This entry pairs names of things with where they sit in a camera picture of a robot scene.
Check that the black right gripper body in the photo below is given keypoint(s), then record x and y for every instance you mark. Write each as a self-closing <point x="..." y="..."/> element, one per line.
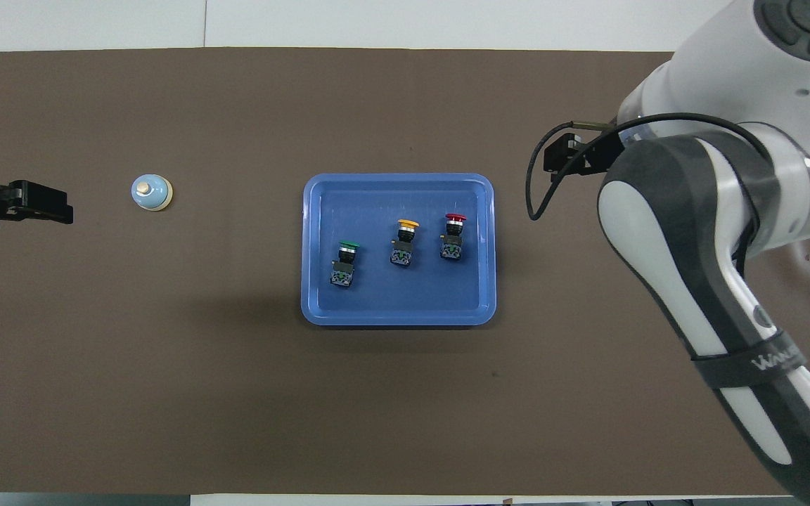
<point x="596" y="154"/>

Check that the light blue service bell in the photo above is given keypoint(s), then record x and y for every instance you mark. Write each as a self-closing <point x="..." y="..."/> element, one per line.
<point x="152" y="194"/>

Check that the brown table mat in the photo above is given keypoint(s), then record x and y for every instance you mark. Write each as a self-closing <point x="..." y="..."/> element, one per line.
<point x="166" y="386"/>

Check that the red push button switch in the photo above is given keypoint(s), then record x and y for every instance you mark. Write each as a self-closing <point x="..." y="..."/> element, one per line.
<point x="451" y="249"/>

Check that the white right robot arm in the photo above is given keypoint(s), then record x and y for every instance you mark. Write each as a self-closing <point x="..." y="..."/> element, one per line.
<point x="728" y="70"/>

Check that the green push button switch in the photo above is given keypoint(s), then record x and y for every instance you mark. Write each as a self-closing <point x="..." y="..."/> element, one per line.
<point x="342" y="277"/>

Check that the yellow push button switch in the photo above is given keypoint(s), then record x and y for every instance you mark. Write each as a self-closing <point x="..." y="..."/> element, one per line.
<point x="401" y="254"/>

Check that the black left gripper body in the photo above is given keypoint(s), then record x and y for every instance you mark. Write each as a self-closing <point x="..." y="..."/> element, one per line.
<point x="11" y="200"/>

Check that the blue plastic tray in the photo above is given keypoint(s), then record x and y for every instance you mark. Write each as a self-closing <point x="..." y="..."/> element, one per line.
<point x="391" y="295"/>

